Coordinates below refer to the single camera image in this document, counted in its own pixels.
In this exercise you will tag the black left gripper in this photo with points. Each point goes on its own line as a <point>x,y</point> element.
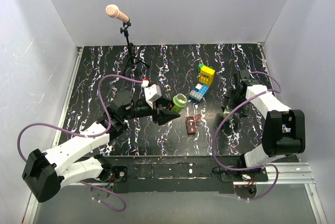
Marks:
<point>163,116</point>

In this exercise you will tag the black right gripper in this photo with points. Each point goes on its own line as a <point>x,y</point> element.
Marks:
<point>230,93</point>

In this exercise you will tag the green lidded pill bottle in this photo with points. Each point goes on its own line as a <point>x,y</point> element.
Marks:
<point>178,103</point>

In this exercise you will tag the green bottle lid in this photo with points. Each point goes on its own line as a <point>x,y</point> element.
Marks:
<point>227,114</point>

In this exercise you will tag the brown weekly pill organizer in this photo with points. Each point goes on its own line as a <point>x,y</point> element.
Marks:
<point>191,123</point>

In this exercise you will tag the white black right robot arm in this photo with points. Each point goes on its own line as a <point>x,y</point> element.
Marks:
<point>284,128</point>

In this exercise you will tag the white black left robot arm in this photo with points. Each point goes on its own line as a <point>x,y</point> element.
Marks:
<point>47,172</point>

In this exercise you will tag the blue grey toy bricks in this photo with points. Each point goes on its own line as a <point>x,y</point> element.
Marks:
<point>198,93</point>

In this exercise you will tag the yellow toy brick block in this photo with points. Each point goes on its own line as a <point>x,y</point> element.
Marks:
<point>206,75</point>

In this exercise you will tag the green toy brick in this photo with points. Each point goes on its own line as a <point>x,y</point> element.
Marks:
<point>199,67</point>

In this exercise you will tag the black microphone tripod stand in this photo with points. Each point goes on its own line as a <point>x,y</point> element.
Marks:
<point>132,60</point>

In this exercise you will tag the pink foam microphone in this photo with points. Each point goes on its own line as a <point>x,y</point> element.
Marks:
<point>113,11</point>

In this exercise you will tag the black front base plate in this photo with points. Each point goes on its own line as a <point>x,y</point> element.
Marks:
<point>175,174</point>

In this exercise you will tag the aluminium frame rail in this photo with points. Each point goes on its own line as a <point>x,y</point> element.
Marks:
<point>294,199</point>

